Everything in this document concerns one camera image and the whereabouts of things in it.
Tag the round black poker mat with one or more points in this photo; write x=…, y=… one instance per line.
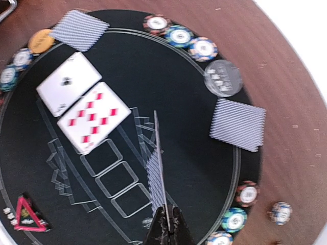
x=102, y=198

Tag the orange round blind button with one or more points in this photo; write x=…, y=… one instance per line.
x=41, y=41

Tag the red triangle marker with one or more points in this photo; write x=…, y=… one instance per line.
x=29, y=217

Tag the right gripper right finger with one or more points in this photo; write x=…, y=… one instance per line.
x=178, y=231

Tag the face up diamonds card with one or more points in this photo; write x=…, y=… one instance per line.
x=93, y=117

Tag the green chip top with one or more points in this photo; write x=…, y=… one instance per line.
x=179, y=36

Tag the black white chip stack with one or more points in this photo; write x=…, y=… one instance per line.
x=280, y=213

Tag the blue white chip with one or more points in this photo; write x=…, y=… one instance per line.
x=202, y=49
x=22, y=59
x=219, y=238

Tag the clear acrylic dealer button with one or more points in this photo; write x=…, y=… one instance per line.
x=223, y=78

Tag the face up ace card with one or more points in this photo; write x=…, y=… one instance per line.
x=68, y=83

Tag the card seat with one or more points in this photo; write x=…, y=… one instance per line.
x=238, y=124
x=79, y=30

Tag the black poker chip case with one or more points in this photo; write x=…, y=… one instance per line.
x=7, y=8

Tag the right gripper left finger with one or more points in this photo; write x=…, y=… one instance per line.
x=158, y=233

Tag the green chip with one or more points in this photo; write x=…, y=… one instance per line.
x=234, y=220
x=179, y=36
x=9, y=78

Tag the blue white chip top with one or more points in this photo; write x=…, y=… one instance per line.
x=202, y=49

